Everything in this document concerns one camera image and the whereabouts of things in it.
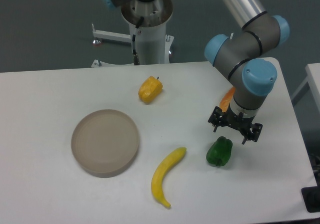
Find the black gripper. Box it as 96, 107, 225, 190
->
208, 106, 263, 144

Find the green bell pepper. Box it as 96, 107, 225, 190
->
206, 136, 233, 166

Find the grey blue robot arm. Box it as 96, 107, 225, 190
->
103, 0, 290, 141

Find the yellow bell pepper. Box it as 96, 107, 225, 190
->
138, 76, 163, 104

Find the orange carrot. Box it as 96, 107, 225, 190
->
219, 87, 236, 112

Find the white side table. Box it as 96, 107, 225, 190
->
290, 63, 320, 110

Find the yellow banana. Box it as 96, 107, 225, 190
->
150, 147, 187, 209

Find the black device at table edge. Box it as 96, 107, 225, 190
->
301, 186, 320, 213

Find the beige round plate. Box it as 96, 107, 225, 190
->
71, 109, 140, 178

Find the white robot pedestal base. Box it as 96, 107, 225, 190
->
92, 0, 174, 65

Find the black cable on pedestal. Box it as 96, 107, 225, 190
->
131, 16, 144, 66

